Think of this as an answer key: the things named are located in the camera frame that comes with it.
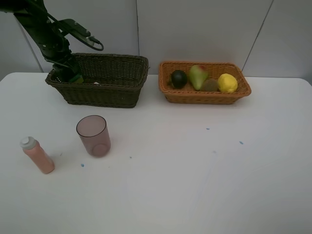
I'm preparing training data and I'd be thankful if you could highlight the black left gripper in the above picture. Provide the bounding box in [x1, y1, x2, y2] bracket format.
[40, 34, 81, 83]

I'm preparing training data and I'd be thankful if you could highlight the dark green pump bottle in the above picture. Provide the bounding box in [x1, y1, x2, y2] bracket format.
[68, 74, 84, 83]

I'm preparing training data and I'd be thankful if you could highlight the translucent pink plastic cup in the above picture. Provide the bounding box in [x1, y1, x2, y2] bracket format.
[76, 115, 111, 157]

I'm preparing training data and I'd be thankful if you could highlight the pink bottle white cap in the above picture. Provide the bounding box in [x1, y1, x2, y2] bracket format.
[19, 136, 55, 174]

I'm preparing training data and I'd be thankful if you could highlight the dark green mangosteen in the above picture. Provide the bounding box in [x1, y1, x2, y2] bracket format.
[168, 70, 188, 89]

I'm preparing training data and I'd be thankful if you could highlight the green pear red blush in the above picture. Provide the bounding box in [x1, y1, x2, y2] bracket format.
[188, 65, 208, 91]

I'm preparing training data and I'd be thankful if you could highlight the brown kiwi fruit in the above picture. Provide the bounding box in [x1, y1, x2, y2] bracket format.
[200, 79, 218, 92]

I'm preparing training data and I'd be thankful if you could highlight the yellow lemon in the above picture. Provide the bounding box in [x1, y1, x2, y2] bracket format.
[217, 73, 238, 93]

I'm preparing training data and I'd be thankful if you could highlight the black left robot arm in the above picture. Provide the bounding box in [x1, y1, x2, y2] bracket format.
[0, 0, 83, 83]

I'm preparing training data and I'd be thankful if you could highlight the dark brown wicker basket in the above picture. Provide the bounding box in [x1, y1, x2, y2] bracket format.
[45, 53, 149, 108]

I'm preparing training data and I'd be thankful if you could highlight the orange wicker basket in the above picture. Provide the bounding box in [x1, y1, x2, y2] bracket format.
[158, 61, 252, 105]

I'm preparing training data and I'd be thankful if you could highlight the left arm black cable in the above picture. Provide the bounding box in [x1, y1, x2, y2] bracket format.
[46, 12, 105, 51]

